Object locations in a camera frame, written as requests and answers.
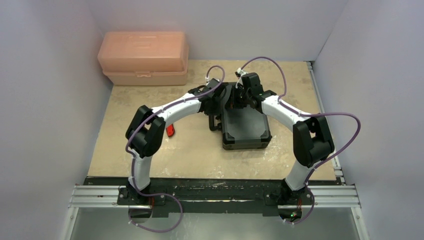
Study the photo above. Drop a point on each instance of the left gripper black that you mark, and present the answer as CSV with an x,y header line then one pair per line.
x,y
216,111

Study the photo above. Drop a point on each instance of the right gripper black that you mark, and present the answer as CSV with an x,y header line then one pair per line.
x,y
243,100

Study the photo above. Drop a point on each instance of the black poker set case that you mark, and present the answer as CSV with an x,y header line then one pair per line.
x,y
241,128

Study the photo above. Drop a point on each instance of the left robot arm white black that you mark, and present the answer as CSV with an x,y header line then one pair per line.
x,y
146,130

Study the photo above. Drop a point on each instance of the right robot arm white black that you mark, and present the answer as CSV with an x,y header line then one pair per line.
x,y
311,136

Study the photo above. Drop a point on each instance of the red black utility knife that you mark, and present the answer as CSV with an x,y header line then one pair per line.
x,y
170,131

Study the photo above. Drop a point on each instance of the pink plastic storage box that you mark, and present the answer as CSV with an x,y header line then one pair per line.
x,y
145,58

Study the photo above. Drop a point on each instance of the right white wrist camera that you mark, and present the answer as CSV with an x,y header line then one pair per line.
x,y
239,73

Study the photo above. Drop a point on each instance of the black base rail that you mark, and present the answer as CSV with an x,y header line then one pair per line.
x,y
163,196

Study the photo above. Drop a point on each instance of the aluminium frame rail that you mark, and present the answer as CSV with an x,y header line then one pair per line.
x,y
196,152

